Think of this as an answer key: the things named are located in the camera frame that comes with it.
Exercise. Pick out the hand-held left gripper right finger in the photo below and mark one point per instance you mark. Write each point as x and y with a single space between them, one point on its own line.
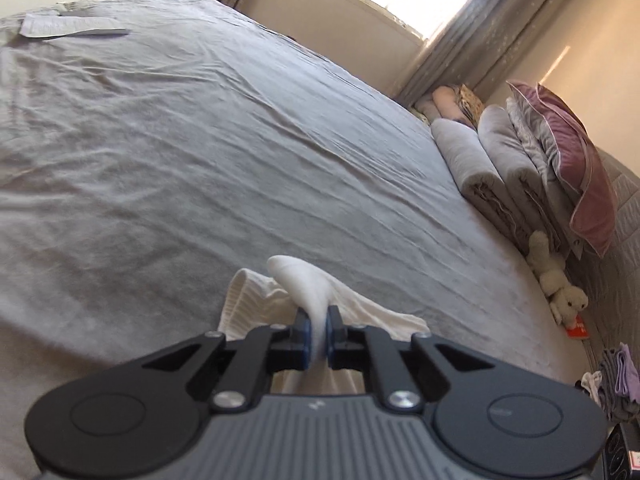
330 336

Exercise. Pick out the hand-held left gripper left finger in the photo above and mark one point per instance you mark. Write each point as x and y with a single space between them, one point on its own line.
306 336

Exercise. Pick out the white garment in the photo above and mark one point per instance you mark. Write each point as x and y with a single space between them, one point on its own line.
300 275

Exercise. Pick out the pile of clothes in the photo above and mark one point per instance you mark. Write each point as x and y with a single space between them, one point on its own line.
620 380

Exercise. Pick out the bed with grey sheet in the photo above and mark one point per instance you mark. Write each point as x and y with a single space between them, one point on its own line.
200 160

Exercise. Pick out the folded grey quilt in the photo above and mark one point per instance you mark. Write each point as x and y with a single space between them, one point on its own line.
465 160
505 150

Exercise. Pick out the white plush bear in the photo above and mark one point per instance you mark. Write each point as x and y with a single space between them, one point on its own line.
555 280

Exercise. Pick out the beige patterned cushions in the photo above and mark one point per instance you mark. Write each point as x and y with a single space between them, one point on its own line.
446 105

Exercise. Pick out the floral cushion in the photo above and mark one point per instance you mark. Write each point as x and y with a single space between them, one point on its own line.
470 100

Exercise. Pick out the pink velvet pillow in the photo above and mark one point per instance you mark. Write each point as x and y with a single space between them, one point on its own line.
570 150

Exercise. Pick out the grey padded headboard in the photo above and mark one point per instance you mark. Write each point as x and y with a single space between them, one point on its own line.
622 240

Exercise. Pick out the black box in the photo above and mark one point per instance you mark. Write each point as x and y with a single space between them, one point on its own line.
622 452

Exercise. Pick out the printed paper sheet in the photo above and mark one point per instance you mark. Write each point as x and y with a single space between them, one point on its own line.
65 25

